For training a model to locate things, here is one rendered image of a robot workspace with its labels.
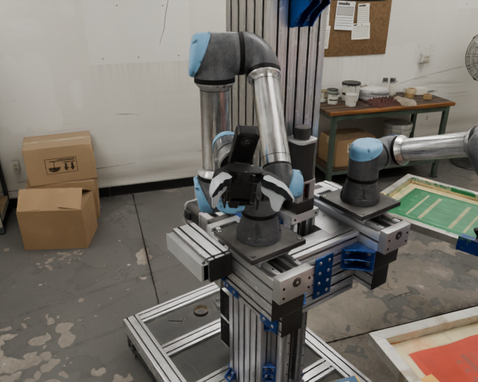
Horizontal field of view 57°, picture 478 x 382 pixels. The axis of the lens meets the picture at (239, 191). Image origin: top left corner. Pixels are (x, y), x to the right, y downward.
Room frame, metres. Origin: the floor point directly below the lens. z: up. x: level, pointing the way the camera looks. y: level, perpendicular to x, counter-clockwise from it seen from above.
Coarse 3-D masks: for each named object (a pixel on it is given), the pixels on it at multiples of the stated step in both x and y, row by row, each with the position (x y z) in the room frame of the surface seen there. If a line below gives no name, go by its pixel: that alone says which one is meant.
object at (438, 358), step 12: (432, 348) 1.09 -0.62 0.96; (444, 348) 1.09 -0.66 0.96; (456, 348) 1.09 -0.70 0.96; (468, 348) 1.09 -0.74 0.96; (420, 360) 1.04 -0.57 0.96; (432, 360) 1.04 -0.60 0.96; (444, 360) 1.04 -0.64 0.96; (432, 372) 0.99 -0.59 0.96; (444, 372) 0.99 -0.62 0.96; (456, 372) 0.99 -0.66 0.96
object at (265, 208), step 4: (260, 204) 1.23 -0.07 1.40; (264, 204) 1.23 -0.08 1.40; (268, 204) 1.24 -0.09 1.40; (244, 208) 1.24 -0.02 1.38; (248, 208) 1.24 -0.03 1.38; (252, 208) 1.24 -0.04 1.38; (260, 208) 1.23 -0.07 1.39; (264, 208) 1.23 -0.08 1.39; (268, 208) 1.24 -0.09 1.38; (244, 212) 1.26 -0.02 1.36; (248, 212) 1.25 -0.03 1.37; (252, 212) 1.24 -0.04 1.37; (256, 212) 1.23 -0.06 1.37; (260, 212) 1.23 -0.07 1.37; (264, 212) 1.23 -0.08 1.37; (268, 212) 1.24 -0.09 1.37; (272, 212) 1.25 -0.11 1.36; (256, 216) 1.23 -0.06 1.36; (260, 216) 1.23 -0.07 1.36; (264, 216) 1.23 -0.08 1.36
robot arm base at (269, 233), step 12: (252, 216) 1.24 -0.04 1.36; (276, 216) 1.27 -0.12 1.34; (240, 228) 1.26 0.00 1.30; (252, 228) 1.23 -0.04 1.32; (264, 228) 1.23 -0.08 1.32; (276, 228) 1.25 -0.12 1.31; (240, 240) 1.25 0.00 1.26; (252, 240) 1.22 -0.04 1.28; (264, 240) 1.22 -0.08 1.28; (276, 240) 1.24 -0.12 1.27
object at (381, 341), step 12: (456, 312) 1.22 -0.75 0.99; (468, 312) 1.22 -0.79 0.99; (408, 324) 1.16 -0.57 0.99; (420, 324) 1.16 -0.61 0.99; (432, 324) 1.16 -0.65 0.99; (444, 324) 1.17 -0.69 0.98; (456, 324) 1.18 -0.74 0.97; (372, 336) 1.11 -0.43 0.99; (384, 336) 1.11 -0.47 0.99; (396, 336) 1.11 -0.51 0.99; (408, 336) 1.12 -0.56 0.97; (420, 336) 1.14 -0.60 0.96; (384, 348) 1.05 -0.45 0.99; (384, 360) 1.03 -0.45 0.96; (396, 360) 1.00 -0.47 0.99; (396, 372) 0.97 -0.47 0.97; (408, 372) 0.96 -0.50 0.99
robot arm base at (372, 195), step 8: (344, 184) 1.58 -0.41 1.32; (352, 184) 1.54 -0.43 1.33; (360, 184) 1.52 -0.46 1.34; (368, 184) 1.52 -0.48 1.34; (376, 184) 1.54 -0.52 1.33; (344, 192) 1.55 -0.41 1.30; (352, 192) 1.52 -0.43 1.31; (360, 192) 1.52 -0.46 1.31; (368, 192) 1.51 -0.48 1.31; (376, 192) 1.53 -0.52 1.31; (344, 200) 1.54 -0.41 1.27; (352, 200) 1.51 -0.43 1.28; (360, 200) 1.50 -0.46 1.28; (368, 200) 1.50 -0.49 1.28; (376, 200) 1.52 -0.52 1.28
